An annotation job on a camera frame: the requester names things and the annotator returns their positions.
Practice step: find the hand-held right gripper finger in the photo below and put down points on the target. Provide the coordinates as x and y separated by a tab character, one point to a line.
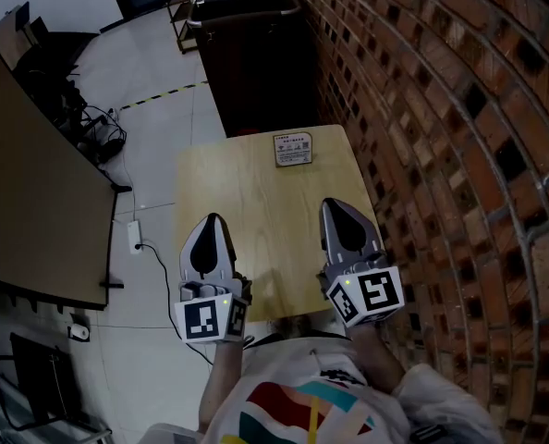
329	243
370	241

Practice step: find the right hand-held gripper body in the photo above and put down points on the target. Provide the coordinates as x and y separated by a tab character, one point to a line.
376	294

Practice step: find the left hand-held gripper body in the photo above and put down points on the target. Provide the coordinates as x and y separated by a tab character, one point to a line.
200	322

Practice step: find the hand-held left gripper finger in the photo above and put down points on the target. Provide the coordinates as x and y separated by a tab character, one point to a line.
186	266
227	259

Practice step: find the person's left forearm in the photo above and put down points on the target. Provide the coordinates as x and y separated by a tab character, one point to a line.
221	382

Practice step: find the person's right forearm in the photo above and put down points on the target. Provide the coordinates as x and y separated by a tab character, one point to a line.
376	359

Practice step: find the white power strip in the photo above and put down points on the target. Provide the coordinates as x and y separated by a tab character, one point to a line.
135	236

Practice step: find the wooden table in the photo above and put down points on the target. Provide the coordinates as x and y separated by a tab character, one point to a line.
274	211

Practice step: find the white shirt with colourful print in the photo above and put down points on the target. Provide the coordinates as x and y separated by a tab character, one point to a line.
297	373

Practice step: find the grey box device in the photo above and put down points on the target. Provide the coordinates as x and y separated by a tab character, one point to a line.
168	434

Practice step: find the white paper roll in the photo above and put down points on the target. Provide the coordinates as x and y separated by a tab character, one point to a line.
80	332

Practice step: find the large dark side table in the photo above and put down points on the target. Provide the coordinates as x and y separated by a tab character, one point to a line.
39	192

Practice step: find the dark cabinet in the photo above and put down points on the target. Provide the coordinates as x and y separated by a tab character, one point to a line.
260	72

